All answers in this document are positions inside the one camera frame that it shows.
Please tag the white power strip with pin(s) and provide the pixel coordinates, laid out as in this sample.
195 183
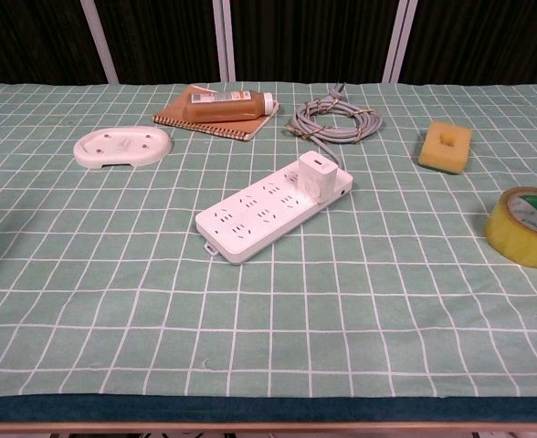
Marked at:
250 219

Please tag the white cube charger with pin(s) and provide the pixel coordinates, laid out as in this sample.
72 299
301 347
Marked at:
316 173

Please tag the brown liquid bottle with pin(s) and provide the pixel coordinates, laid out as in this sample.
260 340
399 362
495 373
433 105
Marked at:
232 109

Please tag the brown spiral notebook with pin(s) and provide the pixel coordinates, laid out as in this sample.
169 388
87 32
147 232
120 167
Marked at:
177 114

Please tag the white oval plastic base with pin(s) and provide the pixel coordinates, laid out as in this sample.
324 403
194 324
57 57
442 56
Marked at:
122 146

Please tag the green checked tablecloth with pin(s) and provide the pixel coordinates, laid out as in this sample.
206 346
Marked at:
113 274

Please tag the yellow sponge block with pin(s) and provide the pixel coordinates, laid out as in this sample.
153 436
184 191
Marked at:
433 155

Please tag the black curtain panel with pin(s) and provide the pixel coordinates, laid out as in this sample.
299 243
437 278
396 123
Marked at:
163 41
309 41
26 41
487 41

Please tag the yellow tape roll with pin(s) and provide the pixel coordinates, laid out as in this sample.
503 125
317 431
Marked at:
501 228

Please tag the white partition frame post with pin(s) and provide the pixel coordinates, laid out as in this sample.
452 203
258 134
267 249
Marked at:
398 41
99 41
224 41

